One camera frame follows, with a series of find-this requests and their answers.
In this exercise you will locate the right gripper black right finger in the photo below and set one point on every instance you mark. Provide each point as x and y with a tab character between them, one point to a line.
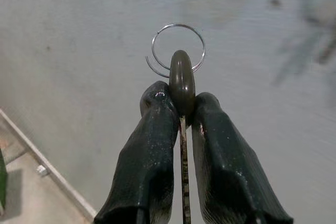
225	161

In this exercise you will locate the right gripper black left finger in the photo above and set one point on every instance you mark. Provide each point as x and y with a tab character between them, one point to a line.
147	155

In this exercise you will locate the small white floor object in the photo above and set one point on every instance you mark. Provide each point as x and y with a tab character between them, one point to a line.
42	169

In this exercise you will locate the green plastic object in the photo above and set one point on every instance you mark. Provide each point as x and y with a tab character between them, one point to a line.
2	182

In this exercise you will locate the white wall skirting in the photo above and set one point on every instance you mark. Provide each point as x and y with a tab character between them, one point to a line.
65	182

